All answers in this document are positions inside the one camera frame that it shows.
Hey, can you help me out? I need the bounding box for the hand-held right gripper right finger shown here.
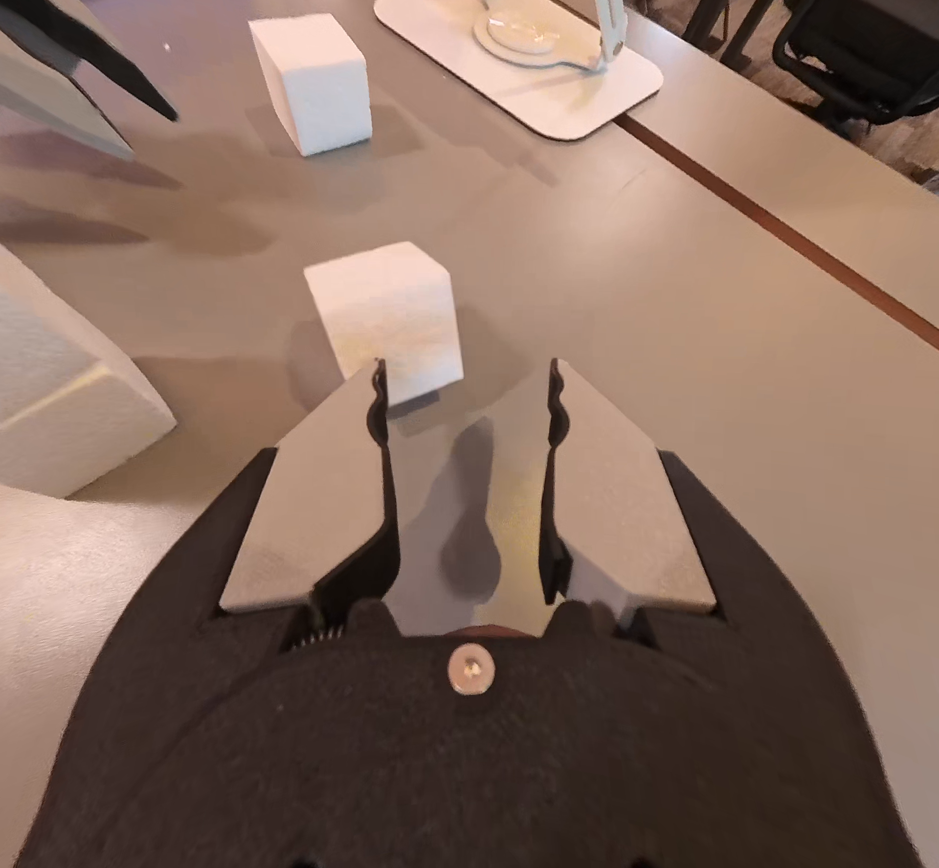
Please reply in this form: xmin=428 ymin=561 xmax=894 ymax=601
xmin=537 ymin=358 xmax=717 ymax=623

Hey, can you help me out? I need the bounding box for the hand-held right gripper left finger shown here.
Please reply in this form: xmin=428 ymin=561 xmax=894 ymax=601
xmin=219 ymin=358 xmax=403 ymax=616

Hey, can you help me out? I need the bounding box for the white hard foam cube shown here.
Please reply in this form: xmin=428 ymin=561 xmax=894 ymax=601
xmin=0 ymin=485 xmax=221 ymax=810
xmin=303 ymin=240 xmax=465 ymax=408
xmin=248 ymin=12 xmax=374 ymax=158
xmin=0 ymin=243 xmax=179 ymax=500

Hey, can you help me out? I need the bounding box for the white document stand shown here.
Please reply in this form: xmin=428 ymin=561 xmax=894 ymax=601
xmin=374 ymin=0 xmax=665 ymax=143

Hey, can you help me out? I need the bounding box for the black office chair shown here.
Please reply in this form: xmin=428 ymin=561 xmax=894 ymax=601
xmin=774 ymin=0 xmax=939 ymax=128

